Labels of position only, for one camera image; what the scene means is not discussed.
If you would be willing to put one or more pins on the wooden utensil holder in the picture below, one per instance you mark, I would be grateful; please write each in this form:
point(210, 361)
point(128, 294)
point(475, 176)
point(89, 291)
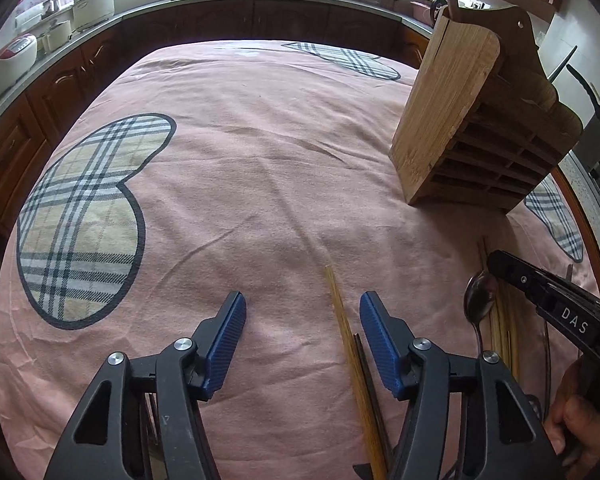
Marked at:
point(440, 110)

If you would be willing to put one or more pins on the red and white rice cooker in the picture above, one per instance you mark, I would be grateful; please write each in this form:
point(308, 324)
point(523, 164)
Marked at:
point(12, 60)

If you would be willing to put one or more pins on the person's right hand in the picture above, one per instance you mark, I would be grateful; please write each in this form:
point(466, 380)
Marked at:
point(585, 420)

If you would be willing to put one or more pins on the pink plastic container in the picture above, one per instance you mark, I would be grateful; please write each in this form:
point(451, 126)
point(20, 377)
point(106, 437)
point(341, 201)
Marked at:
point(420, 10)

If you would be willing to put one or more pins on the metal spoon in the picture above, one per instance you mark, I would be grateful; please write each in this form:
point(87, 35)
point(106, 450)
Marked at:
point(480, 297)

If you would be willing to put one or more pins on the bunch of chopsticks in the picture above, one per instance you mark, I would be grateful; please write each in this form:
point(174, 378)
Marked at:
point(510, 330)

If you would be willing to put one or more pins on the dark pointed utensil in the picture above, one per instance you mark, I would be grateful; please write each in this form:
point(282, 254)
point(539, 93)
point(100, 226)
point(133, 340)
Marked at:
point(562, 65)

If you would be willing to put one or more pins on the large white rice cooker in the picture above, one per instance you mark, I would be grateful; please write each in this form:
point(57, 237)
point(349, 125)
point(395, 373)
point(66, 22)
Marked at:
point(94, 7)

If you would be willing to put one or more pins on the pink plaid-heart tablecloth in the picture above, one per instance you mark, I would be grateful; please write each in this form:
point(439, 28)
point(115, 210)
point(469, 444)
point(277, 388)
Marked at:
point(255, 185)

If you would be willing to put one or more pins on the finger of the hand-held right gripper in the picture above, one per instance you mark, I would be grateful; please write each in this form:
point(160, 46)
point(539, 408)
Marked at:
point(575, 320)

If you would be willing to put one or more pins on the light bamboo chopstick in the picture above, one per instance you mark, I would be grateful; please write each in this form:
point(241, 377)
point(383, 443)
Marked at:
point(347, 342)

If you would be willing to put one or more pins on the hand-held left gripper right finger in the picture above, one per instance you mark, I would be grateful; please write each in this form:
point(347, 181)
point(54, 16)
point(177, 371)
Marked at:
point(380, 345)

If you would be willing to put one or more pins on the dark brown chopstick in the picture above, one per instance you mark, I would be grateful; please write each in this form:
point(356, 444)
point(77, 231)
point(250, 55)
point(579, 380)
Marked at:
point(366, 372)

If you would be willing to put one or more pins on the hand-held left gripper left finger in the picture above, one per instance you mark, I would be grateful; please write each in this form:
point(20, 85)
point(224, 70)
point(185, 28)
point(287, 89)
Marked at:
point(225, 342)

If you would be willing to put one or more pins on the small white pot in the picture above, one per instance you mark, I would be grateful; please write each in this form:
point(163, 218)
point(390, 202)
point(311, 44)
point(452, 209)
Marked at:
point(56, 37)

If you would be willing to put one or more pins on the steel electric kettle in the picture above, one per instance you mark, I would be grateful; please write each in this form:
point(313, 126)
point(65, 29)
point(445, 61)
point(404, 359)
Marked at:
point(436, 7)

